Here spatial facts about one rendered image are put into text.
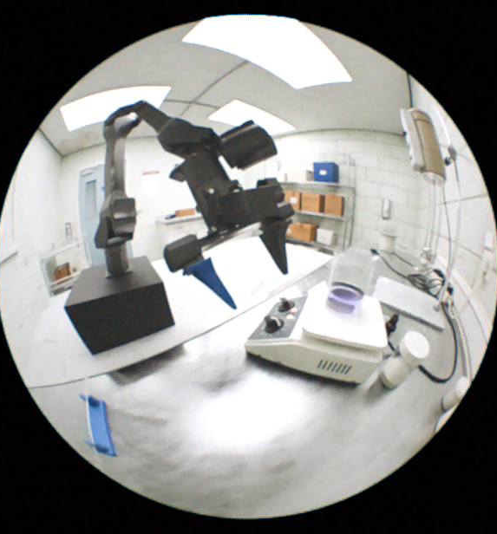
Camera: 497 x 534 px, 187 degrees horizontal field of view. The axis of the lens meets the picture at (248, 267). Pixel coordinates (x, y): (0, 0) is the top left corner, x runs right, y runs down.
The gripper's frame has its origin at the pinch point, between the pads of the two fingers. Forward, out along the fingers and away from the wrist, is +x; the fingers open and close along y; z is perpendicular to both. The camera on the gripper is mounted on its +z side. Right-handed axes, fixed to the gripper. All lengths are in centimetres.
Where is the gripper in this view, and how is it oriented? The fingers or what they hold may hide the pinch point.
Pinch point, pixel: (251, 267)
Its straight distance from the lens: 22.0
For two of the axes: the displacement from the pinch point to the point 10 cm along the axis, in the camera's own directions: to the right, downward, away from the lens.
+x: 4.4, 8.9, 1.1
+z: 4.5, -1.2, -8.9
